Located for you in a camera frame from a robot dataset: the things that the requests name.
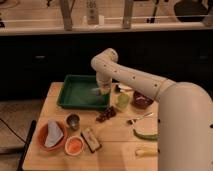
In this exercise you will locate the dark red bowl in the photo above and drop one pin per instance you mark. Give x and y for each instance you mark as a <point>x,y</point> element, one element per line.
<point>141,101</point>

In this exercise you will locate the dark handled white utensil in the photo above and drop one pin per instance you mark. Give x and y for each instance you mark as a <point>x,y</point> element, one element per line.
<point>120,88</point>

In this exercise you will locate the white folded cloth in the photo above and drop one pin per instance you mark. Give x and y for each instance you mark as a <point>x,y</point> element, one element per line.
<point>54,135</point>

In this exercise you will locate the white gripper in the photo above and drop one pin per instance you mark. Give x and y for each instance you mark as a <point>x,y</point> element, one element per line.
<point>104,89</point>

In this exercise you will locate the blue sponge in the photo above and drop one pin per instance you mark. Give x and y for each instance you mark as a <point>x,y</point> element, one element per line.
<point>96,91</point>

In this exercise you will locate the bunch of dark grapes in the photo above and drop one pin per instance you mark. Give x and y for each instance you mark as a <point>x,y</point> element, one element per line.
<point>106,114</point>

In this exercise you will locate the light green cup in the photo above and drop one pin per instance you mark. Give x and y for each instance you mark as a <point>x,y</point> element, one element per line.
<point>122,100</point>

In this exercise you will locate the green plastic tray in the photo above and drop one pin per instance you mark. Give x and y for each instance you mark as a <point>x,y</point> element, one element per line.
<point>77,92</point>

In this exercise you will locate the white remote on shelf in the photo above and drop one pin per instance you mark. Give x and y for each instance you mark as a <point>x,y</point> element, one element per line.
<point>92,12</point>

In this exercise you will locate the small white orange bowl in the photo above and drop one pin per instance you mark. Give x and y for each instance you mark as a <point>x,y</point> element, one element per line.
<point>74,146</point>

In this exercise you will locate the metal spoon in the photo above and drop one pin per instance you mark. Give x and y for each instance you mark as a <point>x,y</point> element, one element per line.
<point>131,121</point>

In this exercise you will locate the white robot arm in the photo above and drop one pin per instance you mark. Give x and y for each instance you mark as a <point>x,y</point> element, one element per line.
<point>185,113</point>

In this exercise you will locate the small metal cup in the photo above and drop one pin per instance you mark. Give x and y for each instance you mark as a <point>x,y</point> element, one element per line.
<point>73,121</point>

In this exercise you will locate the black rectangular brush block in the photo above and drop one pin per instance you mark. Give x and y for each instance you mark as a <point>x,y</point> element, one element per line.
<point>91,140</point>

